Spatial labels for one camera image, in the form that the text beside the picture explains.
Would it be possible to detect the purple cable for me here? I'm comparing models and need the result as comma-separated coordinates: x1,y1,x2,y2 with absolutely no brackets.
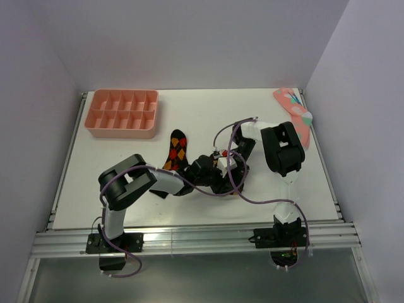
213,116,312,271
99,150,247,278

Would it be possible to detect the red yellow argyle sock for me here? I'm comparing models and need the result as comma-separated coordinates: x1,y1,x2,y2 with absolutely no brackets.
149,129,194,199

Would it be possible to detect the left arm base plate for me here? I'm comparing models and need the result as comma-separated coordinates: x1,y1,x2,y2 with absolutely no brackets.
85,232,144,254

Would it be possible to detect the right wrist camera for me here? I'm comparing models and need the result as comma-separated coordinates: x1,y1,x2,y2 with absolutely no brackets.
211,150,223,160

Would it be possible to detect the pink patterned sock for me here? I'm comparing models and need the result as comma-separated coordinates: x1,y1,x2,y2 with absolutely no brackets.
273,88,313,150

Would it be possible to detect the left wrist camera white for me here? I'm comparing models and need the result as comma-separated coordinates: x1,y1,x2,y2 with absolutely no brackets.
217,150,237,177

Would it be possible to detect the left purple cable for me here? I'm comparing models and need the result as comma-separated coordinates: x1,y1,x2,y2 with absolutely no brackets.
99,150,247,278

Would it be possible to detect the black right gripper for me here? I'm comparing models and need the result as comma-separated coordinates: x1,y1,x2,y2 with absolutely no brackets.
228,138,256,191

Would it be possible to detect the pink divided organizer tray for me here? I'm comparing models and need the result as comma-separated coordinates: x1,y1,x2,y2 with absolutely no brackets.
85,89,158,140

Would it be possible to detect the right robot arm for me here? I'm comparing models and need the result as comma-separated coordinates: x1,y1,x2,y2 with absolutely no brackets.
230,119,307,246

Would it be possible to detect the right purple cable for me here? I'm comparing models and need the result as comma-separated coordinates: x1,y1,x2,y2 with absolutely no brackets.
213,116,312,271

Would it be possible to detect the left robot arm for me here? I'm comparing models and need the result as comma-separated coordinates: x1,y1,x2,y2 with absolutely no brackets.
98,154,234,252

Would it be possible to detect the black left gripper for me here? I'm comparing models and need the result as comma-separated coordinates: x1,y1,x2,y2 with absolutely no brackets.
194,164,234,196

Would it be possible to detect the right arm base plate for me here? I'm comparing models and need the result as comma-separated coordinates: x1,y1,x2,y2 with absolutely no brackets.
248,227,307,249

